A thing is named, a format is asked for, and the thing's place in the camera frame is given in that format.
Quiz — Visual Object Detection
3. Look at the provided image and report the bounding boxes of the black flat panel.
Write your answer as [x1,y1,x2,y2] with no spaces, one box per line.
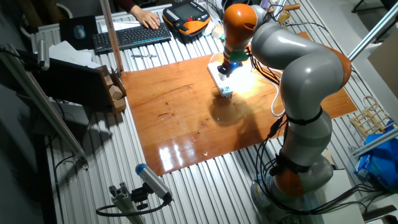
[18,57,109,113]

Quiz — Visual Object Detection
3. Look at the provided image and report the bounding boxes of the white bulb holder with bulb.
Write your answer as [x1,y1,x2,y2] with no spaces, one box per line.
[219,63,259,94]

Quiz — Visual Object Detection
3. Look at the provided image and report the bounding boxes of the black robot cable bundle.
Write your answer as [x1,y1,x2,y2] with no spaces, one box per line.
[245,9,379,216]

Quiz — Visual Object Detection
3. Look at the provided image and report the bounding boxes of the grey computer mouse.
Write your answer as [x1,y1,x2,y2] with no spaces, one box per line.
[73,24,86,40]

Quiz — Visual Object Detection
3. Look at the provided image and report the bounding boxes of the black round drum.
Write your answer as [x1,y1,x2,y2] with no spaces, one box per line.
[221,0,254,10]

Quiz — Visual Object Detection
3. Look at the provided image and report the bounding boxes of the white power strip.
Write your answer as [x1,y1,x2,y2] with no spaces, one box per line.
[207,61,234,98]

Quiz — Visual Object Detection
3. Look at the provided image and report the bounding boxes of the silver depth camera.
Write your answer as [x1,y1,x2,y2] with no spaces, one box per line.
[36,39,50,72]
[135,163,174,203]

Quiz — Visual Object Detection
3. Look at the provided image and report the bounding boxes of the white rounded object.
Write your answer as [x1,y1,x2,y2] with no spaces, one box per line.
[201,21,216,37]

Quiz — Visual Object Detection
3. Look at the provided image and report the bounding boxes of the blue bag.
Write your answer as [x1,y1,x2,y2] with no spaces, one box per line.
[354,119,398,192]

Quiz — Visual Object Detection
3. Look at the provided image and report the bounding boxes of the long aluminium frame bar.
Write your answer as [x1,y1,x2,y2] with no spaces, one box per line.
[348,126,398,158]
[0,43,90,169]

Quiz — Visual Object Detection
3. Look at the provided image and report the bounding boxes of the beige cardboard panel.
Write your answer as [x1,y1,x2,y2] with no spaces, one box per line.
[366,29,398,103]

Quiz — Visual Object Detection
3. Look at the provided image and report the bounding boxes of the orange and black teach pendant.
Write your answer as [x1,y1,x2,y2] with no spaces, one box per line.
[162,0,212,37]

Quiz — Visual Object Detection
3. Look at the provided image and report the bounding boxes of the wooden stick rack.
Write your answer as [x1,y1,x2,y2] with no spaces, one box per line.
[349,95,396,138]

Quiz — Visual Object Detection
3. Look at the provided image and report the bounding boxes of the brown wooden board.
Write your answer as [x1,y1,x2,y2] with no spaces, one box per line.
[120,30,358,177]

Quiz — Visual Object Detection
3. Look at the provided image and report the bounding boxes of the black keyboard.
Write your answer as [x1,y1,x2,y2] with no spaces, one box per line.
[91,22,172,54]

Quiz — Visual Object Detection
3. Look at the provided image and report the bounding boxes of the black mouse pad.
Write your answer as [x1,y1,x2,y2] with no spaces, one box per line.
[58,14,100,51]

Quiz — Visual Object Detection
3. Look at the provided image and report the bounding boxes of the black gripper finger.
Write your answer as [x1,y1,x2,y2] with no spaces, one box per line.
[216,64,231,78]
[226,64,244,78]

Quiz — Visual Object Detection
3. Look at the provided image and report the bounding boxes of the aluminium profile camera mount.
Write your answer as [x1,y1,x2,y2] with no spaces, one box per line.
[108,182,147,224]

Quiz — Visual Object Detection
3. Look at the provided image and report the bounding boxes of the white power strip cable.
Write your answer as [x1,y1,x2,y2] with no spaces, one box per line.
[210,51,287,118]

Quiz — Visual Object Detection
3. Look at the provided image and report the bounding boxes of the black camera cable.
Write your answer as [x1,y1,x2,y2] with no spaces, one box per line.
[95,195,174,218]

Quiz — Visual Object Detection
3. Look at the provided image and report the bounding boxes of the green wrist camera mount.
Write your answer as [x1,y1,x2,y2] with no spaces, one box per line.
[223,46,249,62]

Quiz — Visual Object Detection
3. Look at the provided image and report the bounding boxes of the bare person hand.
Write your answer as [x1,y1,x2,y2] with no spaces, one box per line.
[129,4,161,30]

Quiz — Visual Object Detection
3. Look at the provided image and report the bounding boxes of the white paper sheets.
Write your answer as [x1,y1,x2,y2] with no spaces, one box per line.
[48,40,102,69]
[101,19,144,34]

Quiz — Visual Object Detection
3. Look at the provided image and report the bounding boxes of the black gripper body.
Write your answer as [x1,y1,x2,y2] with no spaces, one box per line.
[221,58,244,73]

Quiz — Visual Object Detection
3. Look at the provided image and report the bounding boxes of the dark sleeved person forearm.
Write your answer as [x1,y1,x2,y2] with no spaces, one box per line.
[116,0,138,13]

